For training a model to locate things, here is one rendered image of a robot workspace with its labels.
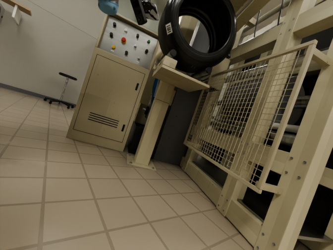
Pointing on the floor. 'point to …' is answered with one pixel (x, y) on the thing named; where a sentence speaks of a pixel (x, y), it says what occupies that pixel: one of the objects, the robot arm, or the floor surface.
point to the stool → (63, 91)
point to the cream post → (160, 104)
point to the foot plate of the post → (139, 163)
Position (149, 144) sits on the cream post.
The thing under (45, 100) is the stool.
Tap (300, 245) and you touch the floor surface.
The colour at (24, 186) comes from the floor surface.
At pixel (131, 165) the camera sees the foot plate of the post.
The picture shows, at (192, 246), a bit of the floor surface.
